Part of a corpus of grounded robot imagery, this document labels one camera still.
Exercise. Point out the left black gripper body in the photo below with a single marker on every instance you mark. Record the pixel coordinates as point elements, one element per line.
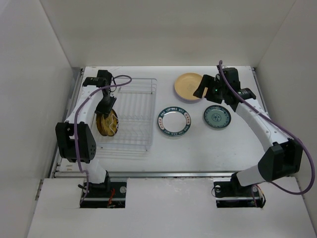
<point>105,105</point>

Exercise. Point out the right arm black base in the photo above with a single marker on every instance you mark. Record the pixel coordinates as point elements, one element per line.
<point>227,196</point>

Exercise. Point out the teal patterned small plate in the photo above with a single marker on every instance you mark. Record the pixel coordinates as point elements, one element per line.
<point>217,116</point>

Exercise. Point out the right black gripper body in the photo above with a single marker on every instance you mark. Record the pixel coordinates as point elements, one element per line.
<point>216,91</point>

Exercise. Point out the white wire dish rack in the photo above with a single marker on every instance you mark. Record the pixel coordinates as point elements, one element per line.
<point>134,107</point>

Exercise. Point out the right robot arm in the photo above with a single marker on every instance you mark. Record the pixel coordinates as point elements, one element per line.
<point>282,154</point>

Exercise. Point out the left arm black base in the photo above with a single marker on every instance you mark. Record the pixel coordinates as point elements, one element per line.
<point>101,197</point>

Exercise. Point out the white plate green lettered rim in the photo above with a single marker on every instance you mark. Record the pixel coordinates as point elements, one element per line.
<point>174,121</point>

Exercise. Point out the yellow brown patterned plate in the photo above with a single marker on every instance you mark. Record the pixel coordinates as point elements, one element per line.
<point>107,125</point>

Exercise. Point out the beige tan plate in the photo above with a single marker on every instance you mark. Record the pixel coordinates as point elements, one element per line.
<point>188,81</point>

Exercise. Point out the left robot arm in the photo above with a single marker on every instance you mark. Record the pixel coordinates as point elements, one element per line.
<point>75,139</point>

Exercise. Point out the lavender purple plate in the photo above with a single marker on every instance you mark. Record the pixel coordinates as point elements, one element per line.
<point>186,95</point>

